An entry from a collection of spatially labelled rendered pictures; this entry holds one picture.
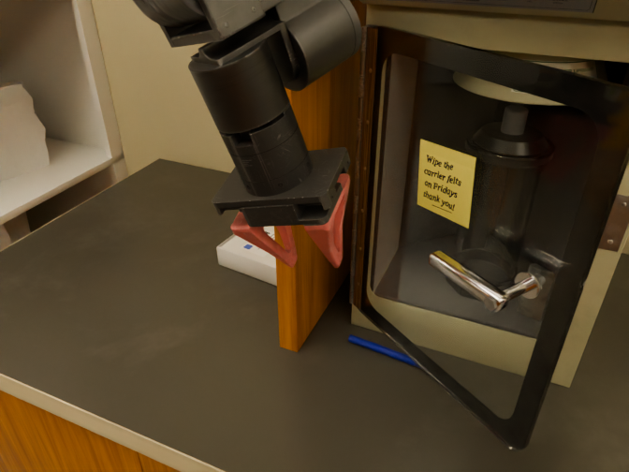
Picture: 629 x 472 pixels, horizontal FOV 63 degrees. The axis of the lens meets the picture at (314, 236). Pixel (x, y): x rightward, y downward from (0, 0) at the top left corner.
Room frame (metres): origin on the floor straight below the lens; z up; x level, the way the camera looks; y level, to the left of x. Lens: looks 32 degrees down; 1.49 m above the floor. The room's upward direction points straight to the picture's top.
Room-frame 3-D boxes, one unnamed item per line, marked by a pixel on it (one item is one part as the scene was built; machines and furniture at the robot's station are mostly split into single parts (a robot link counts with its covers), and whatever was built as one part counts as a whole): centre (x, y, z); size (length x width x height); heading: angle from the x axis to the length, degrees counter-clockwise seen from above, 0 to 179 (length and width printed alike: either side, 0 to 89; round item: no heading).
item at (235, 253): (0.79, 0.08, 0.96); 0.16 x 0.12 x 0.04; 60
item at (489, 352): (0.47, -0.14, 1.19); 0.30 x 0.01 x 0.40; 33
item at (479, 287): (0.40, -0.16, 1.20); 0.10 x 0.05 x 0.03; 33
